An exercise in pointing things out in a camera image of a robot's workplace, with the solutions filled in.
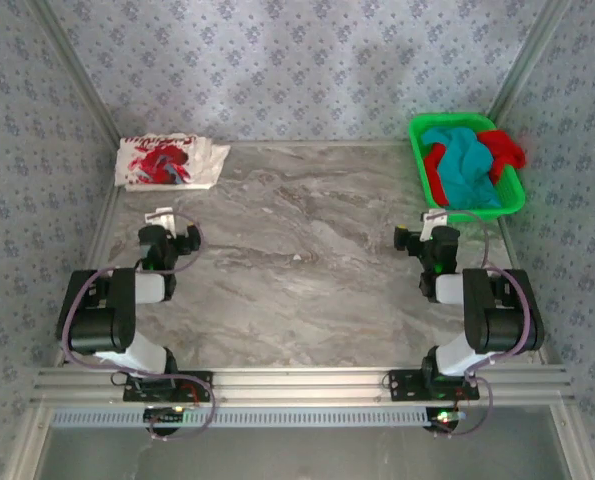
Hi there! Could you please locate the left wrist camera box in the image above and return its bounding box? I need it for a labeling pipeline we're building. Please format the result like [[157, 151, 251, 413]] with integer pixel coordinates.
[[144, 206, 177, 237]]

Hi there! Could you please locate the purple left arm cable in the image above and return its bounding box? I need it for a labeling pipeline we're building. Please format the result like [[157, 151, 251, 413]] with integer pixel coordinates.
[[58, 209, 219, 444]]

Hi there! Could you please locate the grey slotted cable duct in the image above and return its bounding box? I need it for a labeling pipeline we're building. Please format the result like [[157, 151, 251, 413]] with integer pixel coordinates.
[[50, 405, 458, 430]]

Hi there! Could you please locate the aluminium frame post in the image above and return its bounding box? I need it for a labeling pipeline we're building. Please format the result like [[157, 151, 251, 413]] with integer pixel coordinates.
[[26, 0, 124, 147], [486, 0, 573, 126]]

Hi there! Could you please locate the grey metal lower panel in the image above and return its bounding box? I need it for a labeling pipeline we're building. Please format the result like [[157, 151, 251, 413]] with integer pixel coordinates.
[[39, 428, 573, 480]]

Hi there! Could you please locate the teal t-shirt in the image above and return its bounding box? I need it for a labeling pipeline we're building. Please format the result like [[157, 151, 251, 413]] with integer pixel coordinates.
[[421, 126, 503, 210]]

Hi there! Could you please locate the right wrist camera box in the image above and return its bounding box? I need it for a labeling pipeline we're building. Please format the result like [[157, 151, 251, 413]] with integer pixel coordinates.
[[420, 208, 449, 242]]

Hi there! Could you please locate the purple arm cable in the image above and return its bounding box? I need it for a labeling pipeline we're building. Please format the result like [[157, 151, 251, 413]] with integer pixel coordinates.
[[58, 209, 219, 444], [429, 208, 537, 440]]

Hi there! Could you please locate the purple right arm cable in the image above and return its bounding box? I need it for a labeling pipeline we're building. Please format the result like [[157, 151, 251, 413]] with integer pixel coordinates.
[[429, 208, 537, 440]]

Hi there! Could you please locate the green plastic basket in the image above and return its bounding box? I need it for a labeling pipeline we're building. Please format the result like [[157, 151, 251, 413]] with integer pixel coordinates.
[[407, 112, 527, 224]]

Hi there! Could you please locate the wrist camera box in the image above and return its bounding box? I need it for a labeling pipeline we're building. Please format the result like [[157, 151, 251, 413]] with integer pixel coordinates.
[[144, 206, 177, 237], [420, 208, 449, 242]]

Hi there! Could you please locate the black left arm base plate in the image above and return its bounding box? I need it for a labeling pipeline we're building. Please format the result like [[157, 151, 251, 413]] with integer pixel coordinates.
[[122, 370, 214, 404]]

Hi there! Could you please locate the black controller board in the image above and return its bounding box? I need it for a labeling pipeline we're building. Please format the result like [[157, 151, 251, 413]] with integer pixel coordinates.
[[424, 407, 466, 434], [141, 405, 188, 436]]

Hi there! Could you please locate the aluminium back rail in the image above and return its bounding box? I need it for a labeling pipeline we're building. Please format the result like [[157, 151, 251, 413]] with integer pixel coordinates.
[[226, 139, 413, 148]]

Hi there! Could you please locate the white t-shirt with red print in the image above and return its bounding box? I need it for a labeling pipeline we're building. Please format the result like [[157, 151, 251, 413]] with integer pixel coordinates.
[[114, 132, 232, 193]]

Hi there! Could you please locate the aluminium mounting rail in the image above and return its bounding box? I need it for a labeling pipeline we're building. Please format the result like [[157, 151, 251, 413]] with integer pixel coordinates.
[[29, 364, 576, 407]]

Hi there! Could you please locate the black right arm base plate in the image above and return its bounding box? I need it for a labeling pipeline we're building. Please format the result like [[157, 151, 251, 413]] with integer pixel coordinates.
[[387, 369, 480, 403]]

